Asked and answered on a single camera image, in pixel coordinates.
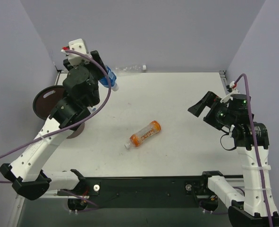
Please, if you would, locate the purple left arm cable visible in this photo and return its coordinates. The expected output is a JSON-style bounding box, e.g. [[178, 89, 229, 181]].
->
[[0, 49, 112, 184]]

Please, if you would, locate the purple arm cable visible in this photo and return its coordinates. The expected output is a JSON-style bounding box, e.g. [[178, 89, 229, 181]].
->
[[0, 49, 112, 184], [233, 73, 273, 227]]

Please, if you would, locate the white label clear bottle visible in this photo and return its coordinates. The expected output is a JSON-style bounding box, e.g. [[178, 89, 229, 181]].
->
[[88, 107, 96, 114]]

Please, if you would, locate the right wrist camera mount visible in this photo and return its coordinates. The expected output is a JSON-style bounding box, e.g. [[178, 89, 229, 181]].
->
[[220, 81, 239, 103]]

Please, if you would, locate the aluminium frame rail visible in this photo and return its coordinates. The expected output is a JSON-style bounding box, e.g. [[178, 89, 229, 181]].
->
[[219, 70, 227, 91]]

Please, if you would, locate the clear crushed plastic bottle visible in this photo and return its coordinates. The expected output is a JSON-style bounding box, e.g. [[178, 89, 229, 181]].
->
[[113, 64, 147, 76]]

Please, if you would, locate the orange label plastic bottle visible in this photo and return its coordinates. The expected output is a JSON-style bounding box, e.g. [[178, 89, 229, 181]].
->
[[124, 121, 161, 149]]

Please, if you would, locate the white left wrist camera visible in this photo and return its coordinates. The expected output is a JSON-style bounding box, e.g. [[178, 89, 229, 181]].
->
[[61, 38, 89, 66]]

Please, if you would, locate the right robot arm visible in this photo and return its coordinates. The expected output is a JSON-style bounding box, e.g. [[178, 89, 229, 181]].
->
[[188, 91, 279, 227]]

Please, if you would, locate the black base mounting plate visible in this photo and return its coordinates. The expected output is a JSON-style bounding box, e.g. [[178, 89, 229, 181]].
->
[[68, 176, 219, 211]]

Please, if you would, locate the blue label plastic bottle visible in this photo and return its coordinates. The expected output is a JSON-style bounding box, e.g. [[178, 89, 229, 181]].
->
[[99, 66, 119, 91]]

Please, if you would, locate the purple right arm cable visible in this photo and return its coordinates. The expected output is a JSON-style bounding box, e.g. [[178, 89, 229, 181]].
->
[[233, 73, 273, 227]]

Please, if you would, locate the brown round bin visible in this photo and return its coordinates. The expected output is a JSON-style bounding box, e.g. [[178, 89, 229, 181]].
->
[[33, 85, 90, 129]]

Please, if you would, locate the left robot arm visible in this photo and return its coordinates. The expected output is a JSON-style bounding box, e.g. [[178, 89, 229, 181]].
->
[[0, 50, 109, 201]]

